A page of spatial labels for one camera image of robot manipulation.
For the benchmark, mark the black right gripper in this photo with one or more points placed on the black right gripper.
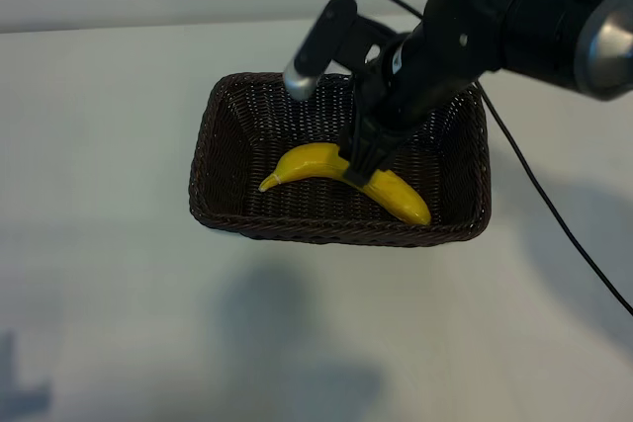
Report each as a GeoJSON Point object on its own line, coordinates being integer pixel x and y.
{"type": "Point", "coordinates": [410, 91]}

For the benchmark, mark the yellow banana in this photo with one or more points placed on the yellow banana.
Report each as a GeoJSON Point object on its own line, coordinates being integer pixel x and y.
{"type": "Point", "coordinates": [306, 160]}

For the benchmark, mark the dark brown wicker basket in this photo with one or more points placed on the dark brown wicker basket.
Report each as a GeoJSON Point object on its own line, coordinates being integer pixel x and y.
{"type": "Point", "coordinates": [232, 165]}

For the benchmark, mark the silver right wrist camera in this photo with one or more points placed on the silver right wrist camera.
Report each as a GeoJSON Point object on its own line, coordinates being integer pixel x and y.
{"type": "Point", "coordinates": [309, 61]}

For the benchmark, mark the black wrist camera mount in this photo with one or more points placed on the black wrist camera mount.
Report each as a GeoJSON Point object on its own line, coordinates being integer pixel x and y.
{"type": "Point", "coordinates": [366, 39]}

